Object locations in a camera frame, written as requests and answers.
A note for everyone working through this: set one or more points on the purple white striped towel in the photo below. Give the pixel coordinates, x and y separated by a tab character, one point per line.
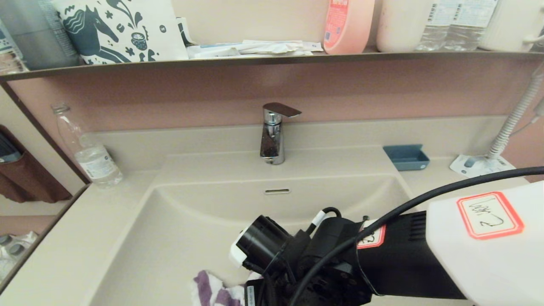
208	289

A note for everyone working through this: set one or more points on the white horse print bag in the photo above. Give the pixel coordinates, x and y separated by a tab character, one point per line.
106	25

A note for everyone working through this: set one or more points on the white ribbed jug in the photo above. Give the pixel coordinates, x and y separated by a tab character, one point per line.
510	21

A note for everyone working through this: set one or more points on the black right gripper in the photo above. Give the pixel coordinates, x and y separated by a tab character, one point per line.
327	272

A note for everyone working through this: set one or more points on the clear plastic water bottle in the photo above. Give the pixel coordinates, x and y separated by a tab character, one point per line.
471	25
95	161
437	25

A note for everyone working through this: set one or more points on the white paper packets pile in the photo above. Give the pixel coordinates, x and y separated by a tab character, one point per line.
272	46

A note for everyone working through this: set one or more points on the small white black-print packet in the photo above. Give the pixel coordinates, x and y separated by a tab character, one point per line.
185	29

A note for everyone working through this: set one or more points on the pink plastic bottle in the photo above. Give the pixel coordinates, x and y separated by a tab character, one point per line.
348	25

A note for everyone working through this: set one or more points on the white flat box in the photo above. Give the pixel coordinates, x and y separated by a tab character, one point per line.
212	52

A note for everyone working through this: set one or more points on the white plastic bottle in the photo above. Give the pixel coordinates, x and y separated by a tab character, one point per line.
399	25

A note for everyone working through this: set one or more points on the grey translucent container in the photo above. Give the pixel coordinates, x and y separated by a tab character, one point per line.
38	38

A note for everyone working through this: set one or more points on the white lattice basket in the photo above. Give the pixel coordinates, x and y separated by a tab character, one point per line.
8	55

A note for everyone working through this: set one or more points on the beige wash basin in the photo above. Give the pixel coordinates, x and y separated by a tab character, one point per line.
170	246

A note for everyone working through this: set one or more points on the brown framed side mirror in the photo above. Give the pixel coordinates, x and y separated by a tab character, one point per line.
25	178

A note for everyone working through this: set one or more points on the chrome faucet spout body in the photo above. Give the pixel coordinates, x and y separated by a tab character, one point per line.
272	144

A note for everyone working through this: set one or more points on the white card blue oval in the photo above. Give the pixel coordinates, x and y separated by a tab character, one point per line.
467	165

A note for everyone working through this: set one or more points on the blue soap dish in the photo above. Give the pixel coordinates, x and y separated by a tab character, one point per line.
407	159

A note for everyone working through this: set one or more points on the brown wall shelf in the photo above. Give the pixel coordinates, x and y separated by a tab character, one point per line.
382	55

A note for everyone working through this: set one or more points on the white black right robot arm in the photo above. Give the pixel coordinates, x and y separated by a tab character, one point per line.
467	263

